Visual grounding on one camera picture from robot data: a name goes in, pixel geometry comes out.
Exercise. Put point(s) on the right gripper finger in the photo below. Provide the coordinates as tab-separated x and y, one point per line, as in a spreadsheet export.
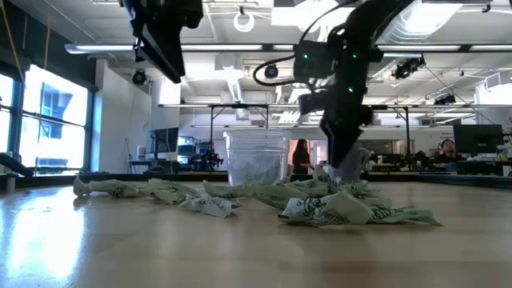
348	144
333	144

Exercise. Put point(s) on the black computer monitor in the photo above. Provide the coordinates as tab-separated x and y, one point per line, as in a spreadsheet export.
166	140
478	138

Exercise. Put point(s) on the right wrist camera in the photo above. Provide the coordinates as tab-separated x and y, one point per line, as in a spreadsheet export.
316	103

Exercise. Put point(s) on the black ceiling spotlight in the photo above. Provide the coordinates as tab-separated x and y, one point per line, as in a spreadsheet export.
408	68

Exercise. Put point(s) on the black ceiling camera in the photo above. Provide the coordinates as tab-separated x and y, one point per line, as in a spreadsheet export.
271	71
139	77

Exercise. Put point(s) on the clear plastic cup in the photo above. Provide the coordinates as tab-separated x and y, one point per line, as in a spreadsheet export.
256	142

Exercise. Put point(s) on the person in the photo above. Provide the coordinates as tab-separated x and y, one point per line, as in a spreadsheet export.
301	158
448	152

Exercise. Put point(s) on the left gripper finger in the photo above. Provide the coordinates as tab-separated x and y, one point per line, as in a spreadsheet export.
154	50
176	52

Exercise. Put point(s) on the large window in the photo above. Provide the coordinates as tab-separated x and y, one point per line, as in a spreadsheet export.
56	120

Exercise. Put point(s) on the long ceiling light strip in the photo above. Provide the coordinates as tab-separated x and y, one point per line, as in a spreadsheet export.
104	48
420	47

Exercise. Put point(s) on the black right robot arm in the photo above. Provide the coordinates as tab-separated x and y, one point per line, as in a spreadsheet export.
360	40

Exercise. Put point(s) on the silver ventilation duct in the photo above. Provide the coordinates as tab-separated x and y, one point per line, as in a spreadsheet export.
420	20

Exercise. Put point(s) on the black aluminium table frame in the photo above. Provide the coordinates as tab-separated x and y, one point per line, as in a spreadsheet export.
120	176

